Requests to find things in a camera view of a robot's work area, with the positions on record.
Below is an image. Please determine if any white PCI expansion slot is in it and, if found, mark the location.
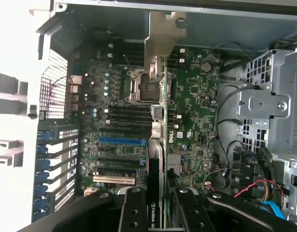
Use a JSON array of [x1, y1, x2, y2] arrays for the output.
[[92, 174, 136, 186]]

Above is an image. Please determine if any long black expansion slot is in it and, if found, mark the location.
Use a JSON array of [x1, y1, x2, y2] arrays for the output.
[[98, 166, 141, 174], [98, 158, 142, 165]]

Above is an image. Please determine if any blue slot retention clip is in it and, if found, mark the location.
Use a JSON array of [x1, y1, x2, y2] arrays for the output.
[[32, 199, 49, 215], [33, 185, 47, 197], [34, 171, 54, 182], [35, 158, 52, 169], [36, 144, 49, 156], [37, 131, 55, 141]]

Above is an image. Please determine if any green Dell motherboard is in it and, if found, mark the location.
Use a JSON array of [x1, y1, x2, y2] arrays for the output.
[[78, 43, 222, 194]]

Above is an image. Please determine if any metal CPU socket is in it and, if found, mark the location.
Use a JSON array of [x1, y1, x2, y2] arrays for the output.
[[125, 69, 177, 106]]

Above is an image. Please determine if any perforated metal disk bay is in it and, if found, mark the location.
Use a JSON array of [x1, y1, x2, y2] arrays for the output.
[[237, 48, 297, 219]]

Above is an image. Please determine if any grey parts rack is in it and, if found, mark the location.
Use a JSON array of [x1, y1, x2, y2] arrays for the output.
[[0, 72, 38, 168]]

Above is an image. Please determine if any open black PC case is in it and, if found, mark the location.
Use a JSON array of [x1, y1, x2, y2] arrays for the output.
[[29, 0, 297, 232]]

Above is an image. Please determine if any red black twisted wire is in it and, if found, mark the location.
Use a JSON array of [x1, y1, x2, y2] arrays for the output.
[[48, 76, 72, 107], [233, 178, 284, 199]]

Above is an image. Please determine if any blue data wire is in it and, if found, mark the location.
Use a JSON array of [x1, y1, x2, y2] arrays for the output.
[[260, 200, 288, 220]]

